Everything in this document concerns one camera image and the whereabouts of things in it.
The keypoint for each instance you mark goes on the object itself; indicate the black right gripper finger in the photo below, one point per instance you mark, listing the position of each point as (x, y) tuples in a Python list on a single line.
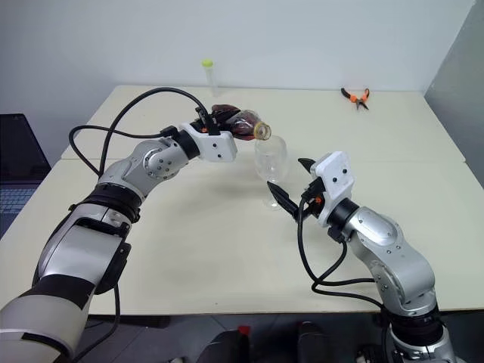
[(307, 163), (283, 198)]

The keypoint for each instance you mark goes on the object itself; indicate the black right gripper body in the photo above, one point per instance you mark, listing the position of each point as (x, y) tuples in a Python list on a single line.
[(313, 206)]

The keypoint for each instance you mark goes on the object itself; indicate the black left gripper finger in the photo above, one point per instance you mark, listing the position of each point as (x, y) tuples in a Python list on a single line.
[(228, 121)]

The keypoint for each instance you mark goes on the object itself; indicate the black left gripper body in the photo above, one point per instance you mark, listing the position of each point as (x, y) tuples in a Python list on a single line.
[(199, 125)]

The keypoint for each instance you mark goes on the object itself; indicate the cola bottle with yellow cap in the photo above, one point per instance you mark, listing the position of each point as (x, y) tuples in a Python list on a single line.
[(247, 126)]

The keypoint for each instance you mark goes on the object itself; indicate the clear plastic wine glass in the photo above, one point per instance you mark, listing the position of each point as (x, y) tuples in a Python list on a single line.
[(270, 159)]

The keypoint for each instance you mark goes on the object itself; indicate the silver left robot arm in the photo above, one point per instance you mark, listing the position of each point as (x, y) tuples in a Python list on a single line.
[(151, 166)]

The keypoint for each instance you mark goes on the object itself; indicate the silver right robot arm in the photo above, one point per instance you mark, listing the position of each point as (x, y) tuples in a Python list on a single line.
[(397, 261)]

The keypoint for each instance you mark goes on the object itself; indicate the clear tube with yellow-green cap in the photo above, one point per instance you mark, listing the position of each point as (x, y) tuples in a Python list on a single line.
[(211, 77)]

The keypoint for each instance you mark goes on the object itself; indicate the orange and black pliers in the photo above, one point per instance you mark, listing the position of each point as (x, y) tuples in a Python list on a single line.
[(353, 99)]

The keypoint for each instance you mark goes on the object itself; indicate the dark rounded shape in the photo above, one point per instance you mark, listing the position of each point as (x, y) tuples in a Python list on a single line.
[(223, 348), (312, 340)]

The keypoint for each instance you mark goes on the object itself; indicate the small red object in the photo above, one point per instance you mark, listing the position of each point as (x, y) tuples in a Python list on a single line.
[(244, 331)]

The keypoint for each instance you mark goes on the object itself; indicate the dark laptop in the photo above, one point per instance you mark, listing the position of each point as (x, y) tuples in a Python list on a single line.
[(20, 155)]

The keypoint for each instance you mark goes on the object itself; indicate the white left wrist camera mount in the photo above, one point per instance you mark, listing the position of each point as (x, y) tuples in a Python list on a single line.
[(215, 145)]

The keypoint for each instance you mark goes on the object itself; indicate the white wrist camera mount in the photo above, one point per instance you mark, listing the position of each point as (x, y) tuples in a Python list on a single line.
[(334, 170), (215, 145)]

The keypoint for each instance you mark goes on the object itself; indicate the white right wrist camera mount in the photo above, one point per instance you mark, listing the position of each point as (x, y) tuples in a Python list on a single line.
[(334, 170)]

